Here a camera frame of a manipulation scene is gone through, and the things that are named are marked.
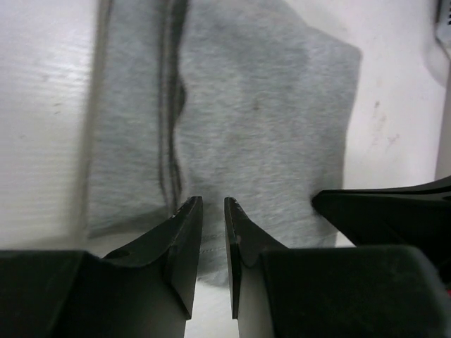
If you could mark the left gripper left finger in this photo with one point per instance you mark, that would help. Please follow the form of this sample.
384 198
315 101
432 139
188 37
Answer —
145 288

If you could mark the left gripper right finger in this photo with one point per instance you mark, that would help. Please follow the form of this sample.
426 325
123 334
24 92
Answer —
246 272

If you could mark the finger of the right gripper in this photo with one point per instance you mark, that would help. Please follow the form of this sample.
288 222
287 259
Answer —
417 215

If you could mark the grey tank top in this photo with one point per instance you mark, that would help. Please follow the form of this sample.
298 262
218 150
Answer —
217 99

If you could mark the white plastic basket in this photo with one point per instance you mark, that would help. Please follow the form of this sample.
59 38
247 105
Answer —
443 26

